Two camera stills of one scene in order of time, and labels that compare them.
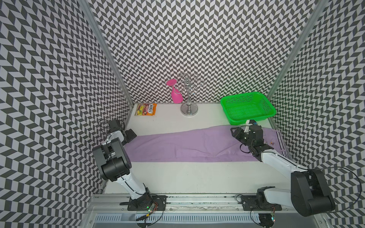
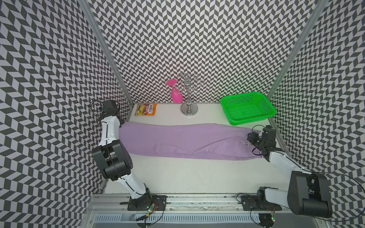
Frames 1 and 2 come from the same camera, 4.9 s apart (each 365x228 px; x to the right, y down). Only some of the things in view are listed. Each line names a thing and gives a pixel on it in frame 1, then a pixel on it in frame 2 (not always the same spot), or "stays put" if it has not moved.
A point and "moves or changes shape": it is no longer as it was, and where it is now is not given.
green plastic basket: (240, 109) stays put
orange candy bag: (146, 109) stays put
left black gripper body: (129, 136) to (121, 122)
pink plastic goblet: (176, 94) stays put
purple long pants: (209, 145) moves or changes shape
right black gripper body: (243, 137) to (255, 140)
